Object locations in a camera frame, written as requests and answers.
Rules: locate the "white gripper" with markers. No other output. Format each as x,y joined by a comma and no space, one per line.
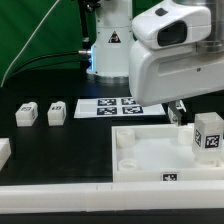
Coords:
178,53

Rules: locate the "white square tabletop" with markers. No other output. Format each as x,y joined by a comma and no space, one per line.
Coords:
158,153

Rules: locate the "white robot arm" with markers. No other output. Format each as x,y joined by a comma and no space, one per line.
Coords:
170,52

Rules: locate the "white marker sheet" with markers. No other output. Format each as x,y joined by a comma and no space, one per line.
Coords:
114,107

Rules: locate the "green backdrop curtain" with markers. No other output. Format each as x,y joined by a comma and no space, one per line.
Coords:
33,30

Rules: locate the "white front fence wall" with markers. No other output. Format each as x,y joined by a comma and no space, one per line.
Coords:
90,197

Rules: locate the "white fence wall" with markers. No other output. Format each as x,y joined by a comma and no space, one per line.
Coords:
5,151
90,197

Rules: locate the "white left fence wall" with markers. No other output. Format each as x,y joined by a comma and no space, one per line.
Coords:
5,151

